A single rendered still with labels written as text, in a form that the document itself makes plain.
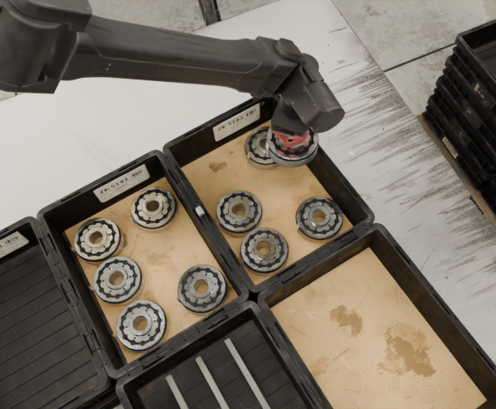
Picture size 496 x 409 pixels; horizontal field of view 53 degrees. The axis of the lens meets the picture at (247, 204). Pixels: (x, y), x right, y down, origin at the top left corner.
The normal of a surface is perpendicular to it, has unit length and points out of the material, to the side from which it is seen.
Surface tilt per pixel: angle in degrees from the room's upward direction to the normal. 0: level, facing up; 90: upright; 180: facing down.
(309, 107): 49
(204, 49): 42
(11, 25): 63
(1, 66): 70
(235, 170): 0
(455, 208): 0
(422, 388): 0
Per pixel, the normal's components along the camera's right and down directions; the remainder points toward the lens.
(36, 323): -0.05, -0.42
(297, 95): -0.67, 0.09
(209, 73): 0.50, 0.81
